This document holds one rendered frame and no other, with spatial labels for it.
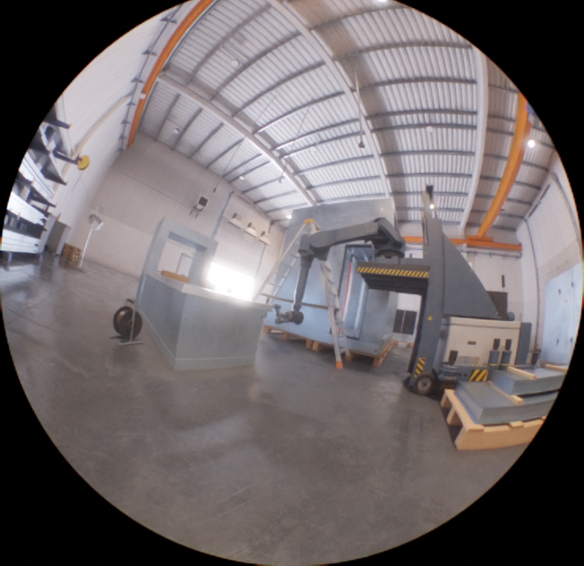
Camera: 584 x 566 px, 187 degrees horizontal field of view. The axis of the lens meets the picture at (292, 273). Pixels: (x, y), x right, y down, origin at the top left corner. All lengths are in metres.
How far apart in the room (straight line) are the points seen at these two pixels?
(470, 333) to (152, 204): 12.39
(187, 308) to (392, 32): 7.98
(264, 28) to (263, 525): 8.33
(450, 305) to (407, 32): 7.41
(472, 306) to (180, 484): 2.54
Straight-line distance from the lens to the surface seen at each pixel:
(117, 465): 0.82
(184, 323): 1.35
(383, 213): 3.82
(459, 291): 2.27
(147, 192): 11.63
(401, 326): 7.59
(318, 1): 7.38
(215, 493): 0.76
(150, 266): 3.17
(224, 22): 8.15
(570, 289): 5.89
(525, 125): 8.32
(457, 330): 2.16
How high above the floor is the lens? 0.68
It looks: 11 degrees up
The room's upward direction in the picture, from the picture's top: 13 degrees clockwise
